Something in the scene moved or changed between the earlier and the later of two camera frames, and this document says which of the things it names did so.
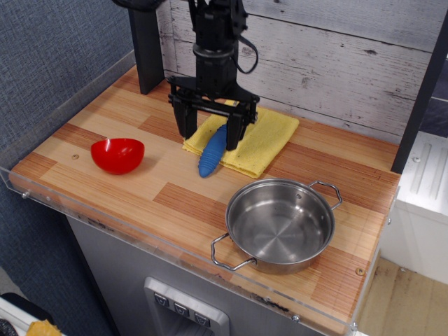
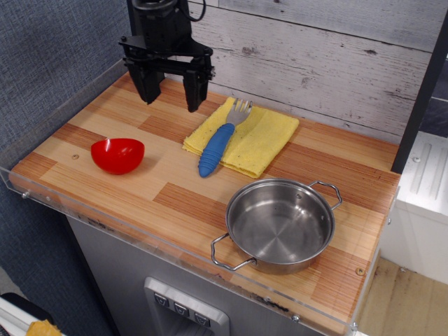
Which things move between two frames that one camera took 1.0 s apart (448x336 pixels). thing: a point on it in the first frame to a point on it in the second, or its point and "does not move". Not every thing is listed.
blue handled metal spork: x=214 y=152 does not move
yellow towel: x=257 y=150 does not move
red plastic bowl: x=117 y=156 does not move
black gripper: x=214 y=87 to x=163 y=37
